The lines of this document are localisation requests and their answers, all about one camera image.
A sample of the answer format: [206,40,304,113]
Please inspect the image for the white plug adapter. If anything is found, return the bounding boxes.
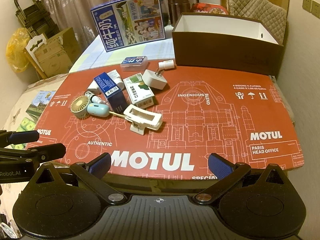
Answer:
[142,69,167,90]

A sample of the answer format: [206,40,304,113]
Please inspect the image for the checkered table cloth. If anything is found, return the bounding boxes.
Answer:
[69,25,175,73]

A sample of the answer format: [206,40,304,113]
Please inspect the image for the yellow plastic bag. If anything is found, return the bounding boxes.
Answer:
[5,28,30,73]

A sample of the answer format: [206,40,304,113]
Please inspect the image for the white cream tube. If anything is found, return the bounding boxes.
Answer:
[107,69,125,90]

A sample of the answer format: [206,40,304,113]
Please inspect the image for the quilted beige chair cover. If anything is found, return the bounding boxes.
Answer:
[226,0,287,43]

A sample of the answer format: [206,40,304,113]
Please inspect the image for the beige wall sockets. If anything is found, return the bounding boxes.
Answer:
[302,0,320,18]

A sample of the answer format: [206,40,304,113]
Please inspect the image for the blue dental floss box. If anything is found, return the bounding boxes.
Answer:
[120,56,148,72]

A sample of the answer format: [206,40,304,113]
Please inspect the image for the green white spray box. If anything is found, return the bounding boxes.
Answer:
[123,73,155,109]

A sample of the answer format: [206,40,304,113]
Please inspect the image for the brown storage box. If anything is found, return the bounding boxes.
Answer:
[171,13,283,76]

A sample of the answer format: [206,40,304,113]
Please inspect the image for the blue handheld mini fan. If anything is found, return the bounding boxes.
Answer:
[70,95,126,119]

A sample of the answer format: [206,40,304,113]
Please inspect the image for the green landscape box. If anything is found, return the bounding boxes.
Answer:
[26,90,56,119]

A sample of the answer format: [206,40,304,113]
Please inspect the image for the red Motul cardboard sheet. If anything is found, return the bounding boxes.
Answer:
[36,66,304,180]

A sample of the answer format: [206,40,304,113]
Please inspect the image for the white rectangular charger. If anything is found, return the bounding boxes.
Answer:
[87,80,101,95]

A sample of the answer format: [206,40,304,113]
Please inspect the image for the blue medicine box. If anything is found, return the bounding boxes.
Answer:
[94,72,128,113]

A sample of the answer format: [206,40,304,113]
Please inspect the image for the small white bottle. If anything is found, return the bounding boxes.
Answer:
[158,60,175,70]

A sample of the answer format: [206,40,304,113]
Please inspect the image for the brown metal canister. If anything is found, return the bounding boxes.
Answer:
[168,0,190,27]

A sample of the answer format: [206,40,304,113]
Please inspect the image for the blue milk carton box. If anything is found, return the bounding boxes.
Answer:
[91,0,165,52]

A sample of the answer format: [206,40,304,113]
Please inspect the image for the red instant rice bowl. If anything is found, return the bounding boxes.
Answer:
[190,3,228,15]

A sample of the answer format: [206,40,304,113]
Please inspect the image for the green tissue pack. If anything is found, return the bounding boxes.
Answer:
[12,118,36,150]

